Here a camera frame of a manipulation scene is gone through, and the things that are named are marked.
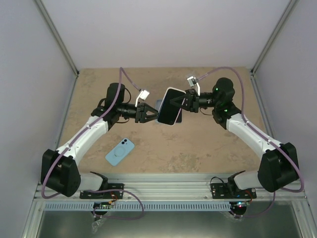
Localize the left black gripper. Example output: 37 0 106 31
118 102 161 123

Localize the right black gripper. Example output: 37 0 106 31
169 89 219 114

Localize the light blue phone case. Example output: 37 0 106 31
155 99 163 124

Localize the beige phone case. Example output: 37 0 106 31
157 87 188 126

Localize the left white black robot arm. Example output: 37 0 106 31
41 83 158 198

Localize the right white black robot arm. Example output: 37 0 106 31
168 77 300 198

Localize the blue phone case on table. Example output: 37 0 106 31
105 138 135 166

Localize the left circuit board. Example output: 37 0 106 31
93 200 116 210

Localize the circuit board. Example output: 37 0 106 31
232 200 250 209
93 200 116 210

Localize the right circuit board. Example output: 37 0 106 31
232 200 250 209

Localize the clear plastic bag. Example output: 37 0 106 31
92 218 105 234

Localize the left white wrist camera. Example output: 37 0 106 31
135 89 150 107

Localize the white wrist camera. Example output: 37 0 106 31
186 76 201 96
135 89 150 107

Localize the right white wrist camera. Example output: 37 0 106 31
186 76 201 96

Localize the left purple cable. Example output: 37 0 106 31
41 66 146 220

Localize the purple cable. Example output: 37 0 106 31
41 66 146 220
198 66 305 219

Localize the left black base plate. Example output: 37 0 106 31
79 182 124 199

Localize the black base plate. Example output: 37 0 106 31
79 182 124 199
210 176 257 200

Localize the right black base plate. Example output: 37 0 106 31
210 176 257 200

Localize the right aluminium corner post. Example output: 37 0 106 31
250 0 299 76

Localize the aluminium corner post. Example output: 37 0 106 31
250 0 299 76
34 0 79 78

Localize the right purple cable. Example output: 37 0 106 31
198 66 305 219

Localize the blue slotted cable duct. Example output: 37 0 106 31
44 201 231 212

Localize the left aluminium corner post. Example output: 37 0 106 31
34 0 79 78

